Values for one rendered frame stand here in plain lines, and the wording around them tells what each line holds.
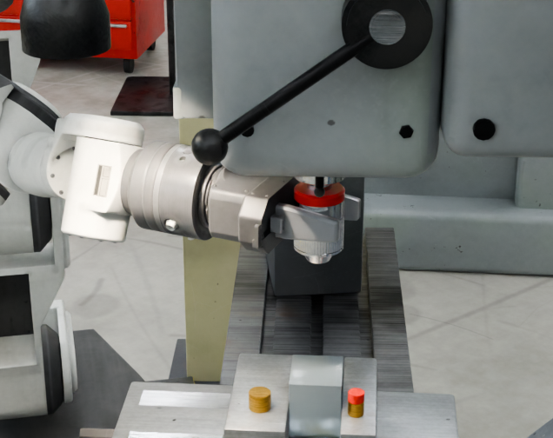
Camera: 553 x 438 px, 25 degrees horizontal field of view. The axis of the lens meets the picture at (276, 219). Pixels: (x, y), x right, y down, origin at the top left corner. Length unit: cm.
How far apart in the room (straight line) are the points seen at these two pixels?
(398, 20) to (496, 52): 8
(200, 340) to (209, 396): 186
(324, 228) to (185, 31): 22
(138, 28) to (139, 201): 464
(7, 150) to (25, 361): 56
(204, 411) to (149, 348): 217
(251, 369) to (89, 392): 91
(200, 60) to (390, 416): 44
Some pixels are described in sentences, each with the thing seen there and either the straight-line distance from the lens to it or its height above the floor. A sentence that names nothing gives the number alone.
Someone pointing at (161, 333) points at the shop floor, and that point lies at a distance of 357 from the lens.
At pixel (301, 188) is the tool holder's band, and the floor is 127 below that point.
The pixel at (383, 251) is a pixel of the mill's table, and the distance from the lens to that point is 185.
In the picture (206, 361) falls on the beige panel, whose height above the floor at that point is 9.
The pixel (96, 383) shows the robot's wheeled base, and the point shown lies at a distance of 224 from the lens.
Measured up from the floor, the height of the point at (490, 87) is 140.
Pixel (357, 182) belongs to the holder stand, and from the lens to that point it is 166.
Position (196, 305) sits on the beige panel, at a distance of 317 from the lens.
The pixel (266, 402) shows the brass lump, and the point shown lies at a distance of 125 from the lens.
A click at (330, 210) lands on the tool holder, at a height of 125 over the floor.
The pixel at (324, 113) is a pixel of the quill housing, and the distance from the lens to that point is 103.
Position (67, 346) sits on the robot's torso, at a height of 73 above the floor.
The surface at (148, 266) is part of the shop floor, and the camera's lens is 396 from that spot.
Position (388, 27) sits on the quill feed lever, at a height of 146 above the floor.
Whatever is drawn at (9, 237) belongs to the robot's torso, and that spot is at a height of 99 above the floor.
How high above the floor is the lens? 171
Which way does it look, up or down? 23 degrees down
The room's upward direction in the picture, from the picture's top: straight up
